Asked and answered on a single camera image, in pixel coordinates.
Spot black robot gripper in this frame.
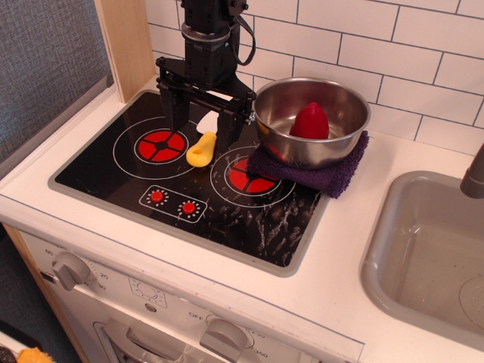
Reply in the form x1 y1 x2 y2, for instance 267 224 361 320
156 28 256 153

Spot red toy strawberry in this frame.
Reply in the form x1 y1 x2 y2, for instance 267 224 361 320
290 102 329 140

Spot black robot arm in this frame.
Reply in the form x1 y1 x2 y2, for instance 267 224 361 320
156 1 256 152

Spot black toy stove top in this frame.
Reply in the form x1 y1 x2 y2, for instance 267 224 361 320
48 91 328 276

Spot white toy oven front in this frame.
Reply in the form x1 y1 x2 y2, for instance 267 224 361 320
20 233 363 362

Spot grey left oven knob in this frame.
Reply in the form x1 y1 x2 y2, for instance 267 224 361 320
52 252 91 291

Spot grey oven knob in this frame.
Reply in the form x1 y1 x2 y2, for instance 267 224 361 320
200 319 248 362
52 252 91 291

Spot grey right oven knob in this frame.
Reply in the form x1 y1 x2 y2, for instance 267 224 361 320
200 319 248 362

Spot stainless steel bowl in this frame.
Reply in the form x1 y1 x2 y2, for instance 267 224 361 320
253 77 371 169

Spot purple folded cloth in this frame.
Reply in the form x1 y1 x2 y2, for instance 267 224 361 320
247 131 370 199

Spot grey toy sink basin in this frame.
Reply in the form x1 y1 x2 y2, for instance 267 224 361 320
361 171 483 350

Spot grey toy faucet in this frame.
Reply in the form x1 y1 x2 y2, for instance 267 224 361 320
460 144 484 199

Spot orange and black plush toy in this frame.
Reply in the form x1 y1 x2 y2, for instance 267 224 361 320
1 346 54 363

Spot yellow handled toy knife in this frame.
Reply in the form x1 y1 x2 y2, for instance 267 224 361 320
186 111 219 168

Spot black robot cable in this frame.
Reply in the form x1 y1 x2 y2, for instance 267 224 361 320
228 14 257 67

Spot light wooden post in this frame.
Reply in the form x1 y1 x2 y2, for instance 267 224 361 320
95 0 156 104

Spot grey oven door handle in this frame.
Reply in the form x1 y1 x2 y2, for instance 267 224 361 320
104 318 213 362

